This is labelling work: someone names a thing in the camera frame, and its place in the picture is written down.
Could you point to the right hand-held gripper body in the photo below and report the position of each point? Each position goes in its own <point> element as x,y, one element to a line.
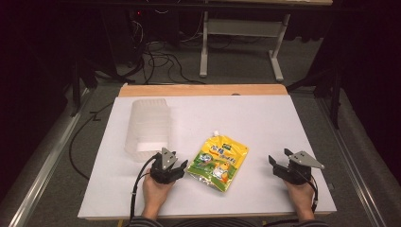
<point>296,167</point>

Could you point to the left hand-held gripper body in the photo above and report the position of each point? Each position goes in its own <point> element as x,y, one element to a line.
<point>164,171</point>

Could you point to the person's left hand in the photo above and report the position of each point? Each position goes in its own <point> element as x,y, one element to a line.
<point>154,195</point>

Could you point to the person's right hand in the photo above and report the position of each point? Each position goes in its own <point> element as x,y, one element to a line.
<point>301,198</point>

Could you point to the yellow green snack pouch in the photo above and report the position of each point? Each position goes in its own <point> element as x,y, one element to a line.
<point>217,164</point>

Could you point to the white table sheet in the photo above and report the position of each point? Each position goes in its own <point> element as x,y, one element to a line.
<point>252,126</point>

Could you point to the translucent plastic container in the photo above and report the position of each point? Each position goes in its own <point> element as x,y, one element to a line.
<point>148,126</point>

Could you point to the black metal stand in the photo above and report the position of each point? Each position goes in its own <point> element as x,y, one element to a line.
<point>331,88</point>
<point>78,85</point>

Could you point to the aluminium floor rail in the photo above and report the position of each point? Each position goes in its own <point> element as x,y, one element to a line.
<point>353,157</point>
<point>41,164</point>

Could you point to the white metal desk frame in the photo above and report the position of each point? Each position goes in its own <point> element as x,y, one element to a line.
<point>242,28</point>

